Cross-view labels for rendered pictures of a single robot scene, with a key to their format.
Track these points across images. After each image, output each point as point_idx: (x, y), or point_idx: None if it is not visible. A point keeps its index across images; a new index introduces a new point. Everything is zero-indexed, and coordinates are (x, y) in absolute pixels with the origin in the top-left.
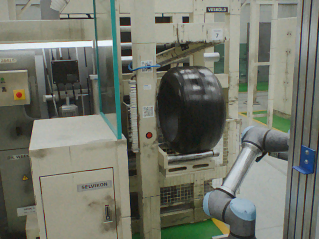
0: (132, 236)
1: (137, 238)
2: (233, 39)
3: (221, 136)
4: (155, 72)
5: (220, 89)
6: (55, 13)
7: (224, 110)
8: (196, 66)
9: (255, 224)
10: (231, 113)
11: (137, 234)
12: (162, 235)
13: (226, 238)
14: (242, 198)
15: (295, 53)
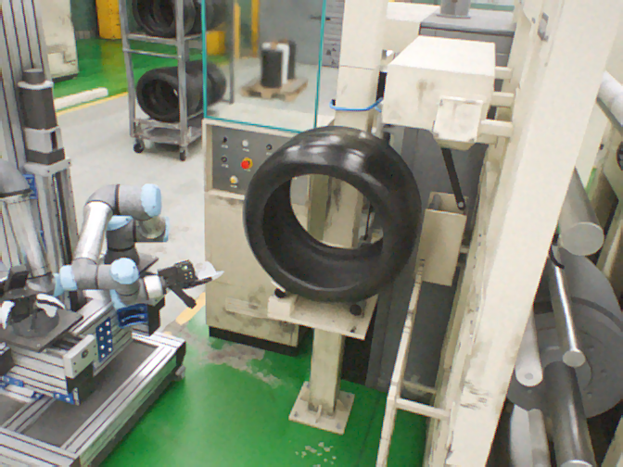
0: (418, 428)
1: (408, 430)
2: (514, 165)
3: (256, 258)
4: (335, 116)
5: (257, 170)
6: (443, 0)
7: (244, 205)
8: (326, 134)
9: (106, 237)
10: (452, 410)
11: (423, 437)
12: (395, 464)
13: (145, 263)
14: (124, 218)
15: (46, 49)
